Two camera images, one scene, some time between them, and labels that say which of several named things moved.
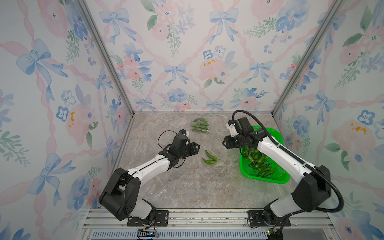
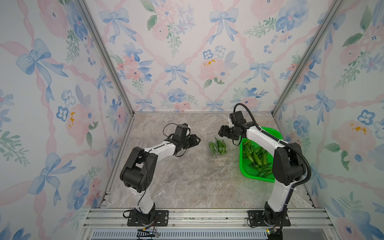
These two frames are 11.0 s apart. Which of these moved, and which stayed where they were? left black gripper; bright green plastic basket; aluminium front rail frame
Moved: left black gripper
Stayed: aluminium front rail frame; bright green plastic basket
